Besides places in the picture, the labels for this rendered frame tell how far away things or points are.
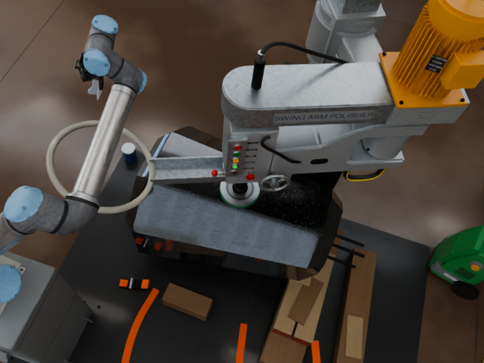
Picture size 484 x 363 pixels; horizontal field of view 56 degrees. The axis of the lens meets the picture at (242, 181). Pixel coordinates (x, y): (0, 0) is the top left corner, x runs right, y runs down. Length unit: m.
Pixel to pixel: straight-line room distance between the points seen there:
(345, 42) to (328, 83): 0.55
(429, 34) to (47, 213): 1.38
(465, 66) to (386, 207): 2.07
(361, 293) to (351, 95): 1.67
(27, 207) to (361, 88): 1.26
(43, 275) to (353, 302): 1.88
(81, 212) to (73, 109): 2.46
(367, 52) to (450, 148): 2.00
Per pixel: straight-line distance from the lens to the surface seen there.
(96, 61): 1.67
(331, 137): 2.00
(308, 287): 2.94
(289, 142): 2.00
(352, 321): 3.08
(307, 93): 1.78
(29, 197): 1.50
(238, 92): 1.74
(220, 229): 2.51
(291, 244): 2.49
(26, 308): 2.37
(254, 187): 2.44
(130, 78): 1.72
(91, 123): 2.29
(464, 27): 1.67
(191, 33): 4.43
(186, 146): 2.63
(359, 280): 3.19
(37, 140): 3.85
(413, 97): 1.88
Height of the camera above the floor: 3.01
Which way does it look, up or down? 60 degrees down
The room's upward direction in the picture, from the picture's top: 9 degrees clockwise
